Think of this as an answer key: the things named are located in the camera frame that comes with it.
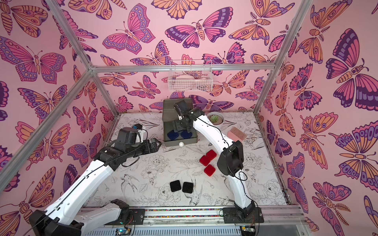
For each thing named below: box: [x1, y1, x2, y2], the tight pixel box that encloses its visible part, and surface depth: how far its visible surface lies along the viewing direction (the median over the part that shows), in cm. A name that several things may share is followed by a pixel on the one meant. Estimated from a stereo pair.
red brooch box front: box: [203, 164, 216, 177], surface depth 91 cm
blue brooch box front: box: [167, 129, 180, 141], surface depth 90 cm
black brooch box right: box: [182, 181, 194, 194], surface depth 84 cm
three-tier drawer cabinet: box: [162, 97, 199, 148], surface depth 83 cm
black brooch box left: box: [169, 179, 182, 193], surface depth 85 cm
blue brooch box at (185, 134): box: [180, 130, 193, 140], surface depth 89 cm
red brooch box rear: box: [205, 149, 218, 160], surface depth 97 cm
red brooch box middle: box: [199, 154, 211, 167], surface depth 94 cm
